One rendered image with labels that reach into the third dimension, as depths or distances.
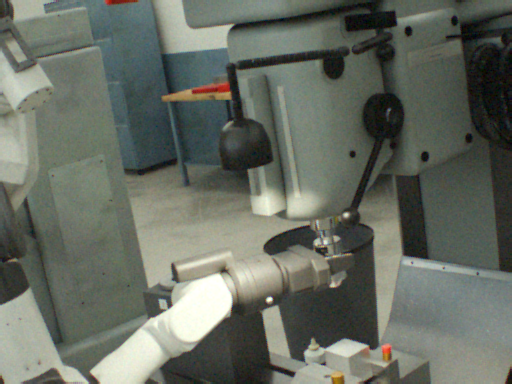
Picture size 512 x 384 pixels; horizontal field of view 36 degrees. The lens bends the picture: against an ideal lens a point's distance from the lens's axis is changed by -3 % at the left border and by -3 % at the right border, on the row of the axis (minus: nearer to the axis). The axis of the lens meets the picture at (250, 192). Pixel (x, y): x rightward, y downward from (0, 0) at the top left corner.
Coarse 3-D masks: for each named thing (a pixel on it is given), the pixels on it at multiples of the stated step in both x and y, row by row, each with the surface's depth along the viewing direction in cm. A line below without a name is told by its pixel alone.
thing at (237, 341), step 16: (160, 288) 170; (160, 304) 168; (224, 320) 158; (240, 320) 161; (256, 320) 165; (208, 336) 161; (224, 336) 159; (240, 336) 162; (256, 336) 166; (192, 352) 166; (208, 352) 163; (224, 352) 160; (240, 352) 162; (256, 352) 166; (160, 368) 174; (176, 368) 171; (192, 368) 168; (208, 368) 164; (224, 368) 161; (240, 368) 162; (256, 368) 166
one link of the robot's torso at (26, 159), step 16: (0, 112) 119; (32, 112) 128; (0, 128) 118; (16, 128) 120; (32, 128) 125; (0, 144) 117; (16, 144) 119; (32, 144) 123; (0, 160) 115; (16, 160) 117; (32, 160) 121; (0, 176) 116; (16, 176) 117; (32, 176) 122; (16, 192) 119; (16, 208) 127
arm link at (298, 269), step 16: (256, 256) 129; (272, 256) 134; (288, 256) 133; (304, 256) 131; (320, 256) 129; (256, 272) 126; (272, 272) 127; (288, 272) 128; (304, 272) 128; (320, 272) 128; (272, 288) 127; (288, 288) 129; (304, 288) 129; (320, 288) 129; (272, 304) 128
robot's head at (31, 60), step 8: (8, 16) 113; (0, 24) 112; (8, 24) 112; (0, 32) 112; (8, 32) 114; (16, 32) 112; (0, 40) 111; (16, 40) 112; (24, 40) 112; (0, 48) 111; (8, 48) 111; (24, 48) 112; (8, 56) 111; (32, 56) 112; (16, 64) 111; (24, 64) 111; (32, 64) 112; (16, 72) 111
